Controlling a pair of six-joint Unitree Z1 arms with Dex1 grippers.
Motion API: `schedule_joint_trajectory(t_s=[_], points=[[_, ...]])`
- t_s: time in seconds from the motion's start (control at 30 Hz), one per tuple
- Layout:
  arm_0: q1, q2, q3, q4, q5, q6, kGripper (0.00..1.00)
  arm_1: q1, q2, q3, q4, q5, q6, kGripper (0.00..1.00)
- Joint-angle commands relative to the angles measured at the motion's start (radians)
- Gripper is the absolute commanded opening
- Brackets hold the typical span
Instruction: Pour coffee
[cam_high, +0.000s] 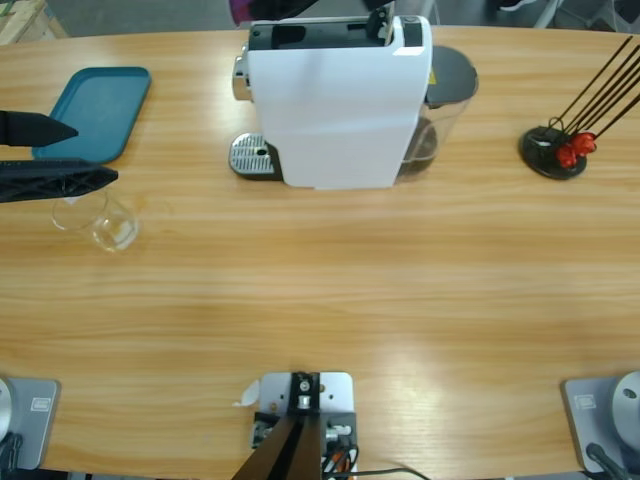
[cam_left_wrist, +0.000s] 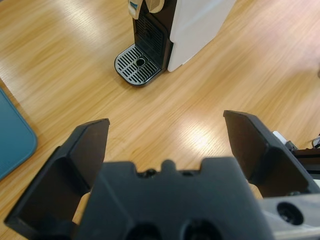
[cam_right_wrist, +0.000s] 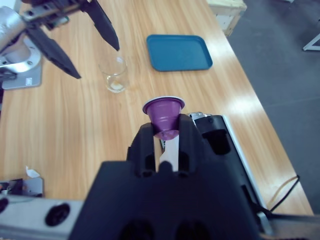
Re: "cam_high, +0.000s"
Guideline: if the grey metal chair frame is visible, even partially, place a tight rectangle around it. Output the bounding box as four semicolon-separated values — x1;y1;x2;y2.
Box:
529;0;640;32

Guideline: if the grey camera mount plate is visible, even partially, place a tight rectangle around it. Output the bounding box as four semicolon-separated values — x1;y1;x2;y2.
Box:
249;370;359;476

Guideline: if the teal plastic tray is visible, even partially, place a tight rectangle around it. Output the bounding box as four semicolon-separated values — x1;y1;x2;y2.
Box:
30;66;153;166

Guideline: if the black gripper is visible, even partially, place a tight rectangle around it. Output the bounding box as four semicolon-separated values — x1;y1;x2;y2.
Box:
248;0;396;24

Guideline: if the white paper tag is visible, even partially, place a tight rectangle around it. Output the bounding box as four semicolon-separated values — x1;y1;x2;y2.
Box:
231;379;262;409

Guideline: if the black capsule holder with rods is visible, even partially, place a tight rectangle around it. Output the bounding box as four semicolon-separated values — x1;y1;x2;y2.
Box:
518;34;640;181

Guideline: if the silver machine lever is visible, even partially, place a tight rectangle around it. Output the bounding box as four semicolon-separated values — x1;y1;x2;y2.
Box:
366;5;398;48

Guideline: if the white capsule coffee machine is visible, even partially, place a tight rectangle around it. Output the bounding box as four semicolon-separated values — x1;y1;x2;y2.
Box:
228;14;434;192

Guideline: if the metal drip tray grille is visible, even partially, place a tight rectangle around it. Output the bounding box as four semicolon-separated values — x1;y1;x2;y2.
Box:
228;132;284;181

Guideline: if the black floor cable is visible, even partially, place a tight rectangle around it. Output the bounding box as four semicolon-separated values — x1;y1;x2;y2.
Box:
357;466;432;480

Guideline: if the wooden crate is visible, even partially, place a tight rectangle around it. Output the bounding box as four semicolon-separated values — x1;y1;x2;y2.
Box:
0;0;69;46

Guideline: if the clear drinking glass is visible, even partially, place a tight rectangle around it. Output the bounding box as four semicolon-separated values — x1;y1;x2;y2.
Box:
51;189;143;254

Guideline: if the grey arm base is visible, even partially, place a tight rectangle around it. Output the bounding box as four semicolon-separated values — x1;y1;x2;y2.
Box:
0;377;63;471
559;369;640;474

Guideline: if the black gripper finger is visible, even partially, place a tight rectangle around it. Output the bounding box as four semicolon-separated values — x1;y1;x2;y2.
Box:
0;158;120;204
0;110;80;150

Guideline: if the black base cable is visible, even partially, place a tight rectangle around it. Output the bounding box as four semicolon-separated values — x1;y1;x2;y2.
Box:
584;442;634;480
0;432;24;471

